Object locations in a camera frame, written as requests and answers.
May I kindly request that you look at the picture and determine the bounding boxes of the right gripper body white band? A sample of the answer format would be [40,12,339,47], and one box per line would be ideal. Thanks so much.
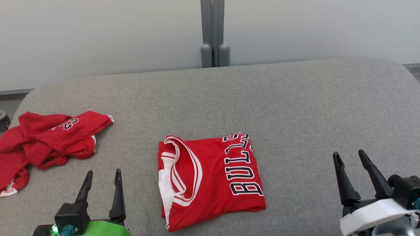
[340,197,418,236]

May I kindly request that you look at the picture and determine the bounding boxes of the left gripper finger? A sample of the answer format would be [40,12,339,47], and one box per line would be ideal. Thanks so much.
[75,170,93,204]
[109,168,126,222]

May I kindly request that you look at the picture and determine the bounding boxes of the black metal floor fixture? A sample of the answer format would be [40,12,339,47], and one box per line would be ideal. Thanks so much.
[0,110,11,131]

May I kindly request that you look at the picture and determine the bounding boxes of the red basketball shorts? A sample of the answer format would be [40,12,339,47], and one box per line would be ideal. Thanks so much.
[0,111,115,197]

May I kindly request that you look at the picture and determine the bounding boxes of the grey partition post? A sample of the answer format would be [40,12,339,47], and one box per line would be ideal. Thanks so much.
[200,0,230,68]

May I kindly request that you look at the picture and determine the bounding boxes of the red white basketball jersey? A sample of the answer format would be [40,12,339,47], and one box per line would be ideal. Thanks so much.
[158,132,266,232]

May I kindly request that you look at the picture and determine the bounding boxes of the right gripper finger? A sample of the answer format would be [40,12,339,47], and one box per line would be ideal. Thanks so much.
[333,152,361,206]
[358,150,393,199]

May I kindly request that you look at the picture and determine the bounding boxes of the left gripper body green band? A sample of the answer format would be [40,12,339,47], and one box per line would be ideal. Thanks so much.
[32,219,132,236]

